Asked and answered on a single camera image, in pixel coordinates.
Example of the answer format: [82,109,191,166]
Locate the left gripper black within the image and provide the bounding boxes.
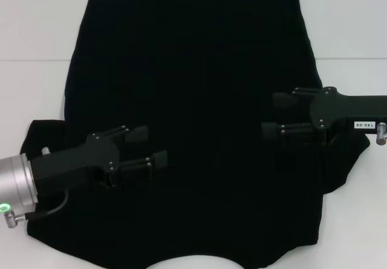
[29,125,169,189]

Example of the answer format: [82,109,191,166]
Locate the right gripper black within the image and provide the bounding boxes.
[261,86,387,149]

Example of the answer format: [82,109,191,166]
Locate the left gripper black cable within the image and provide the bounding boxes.
[2,190,69,228]

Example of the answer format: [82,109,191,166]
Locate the right gripper cable with plug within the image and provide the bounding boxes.
[376,122,387,146]

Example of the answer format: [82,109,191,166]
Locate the black t-shirt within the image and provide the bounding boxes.
[22,0,371,269]

